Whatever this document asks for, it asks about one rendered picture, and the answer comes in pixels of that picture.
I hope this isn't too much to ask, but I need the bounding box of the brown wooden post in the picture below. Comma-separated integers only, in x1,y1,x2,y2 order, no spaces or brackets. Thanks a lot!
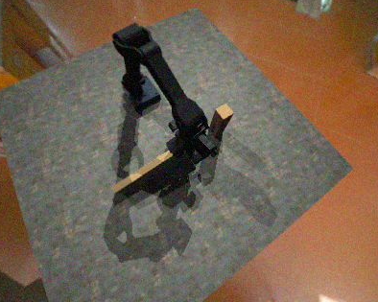
209,104,234,137

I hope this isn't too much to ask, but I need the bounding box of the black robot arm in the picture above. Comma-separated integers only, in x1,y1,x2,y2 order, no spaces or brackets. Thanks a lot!
112,23,218,159

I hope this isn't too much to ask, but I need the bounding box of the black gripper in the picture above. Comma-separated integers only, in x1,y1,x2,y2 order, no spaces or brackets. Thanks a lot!
169,120,203,164

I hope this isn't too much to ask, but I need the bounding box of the light wooden board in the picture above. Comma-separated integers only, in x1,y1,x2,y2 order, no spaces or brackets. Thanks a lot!
112,151,177,194

